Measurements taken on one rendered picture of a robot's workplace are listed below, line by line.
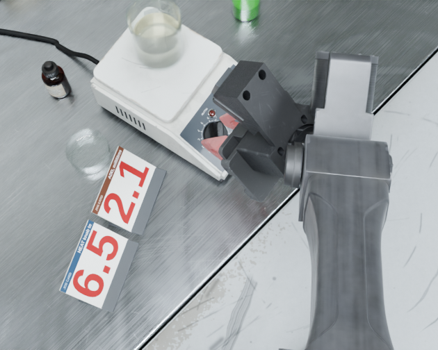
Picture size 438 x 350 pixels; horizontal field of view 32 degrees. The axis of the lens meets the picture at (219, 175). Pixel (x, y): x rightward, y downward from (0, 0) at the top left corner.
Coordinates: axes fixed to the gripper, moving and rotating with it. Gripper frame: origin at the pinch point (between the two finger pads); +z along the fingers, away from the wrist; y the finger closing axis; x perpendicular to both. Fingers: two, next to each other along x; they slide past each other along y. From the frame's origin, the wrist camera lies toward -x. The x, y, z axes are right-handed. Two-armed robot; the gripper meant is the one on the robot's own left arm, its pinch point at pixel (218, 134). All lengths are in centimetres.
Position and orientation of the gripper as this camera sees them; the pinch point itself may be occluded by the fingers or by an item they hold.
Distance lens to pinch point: 84.4
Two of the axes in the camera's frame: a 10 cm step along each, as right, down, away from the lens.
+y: -5.8, 7.7, -2.7
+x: 5.5, 6.1, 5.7
